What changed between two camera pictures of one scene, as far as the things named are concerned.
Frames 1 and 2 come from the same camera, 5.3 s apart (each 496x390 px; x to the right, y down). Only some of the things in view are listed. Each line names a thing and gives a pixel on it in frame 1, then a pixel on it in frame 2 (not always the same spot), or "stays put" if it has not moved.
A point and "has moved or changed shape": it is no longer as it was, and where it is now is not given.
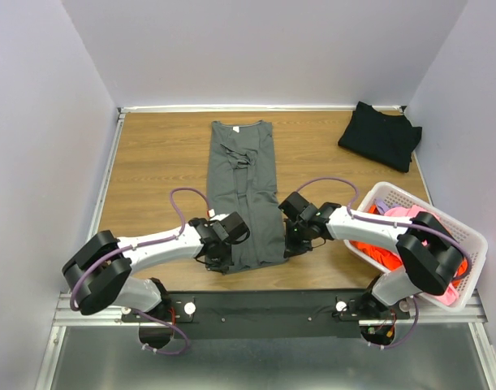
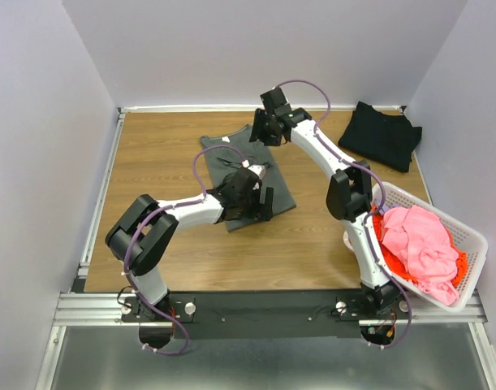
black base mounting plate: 273,314 stays put
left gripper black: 222,266 -> 263,212
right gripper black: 292,248 -> 259,119
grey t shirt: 242,179 has moved or changed shape
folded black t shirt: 389,140 stays put
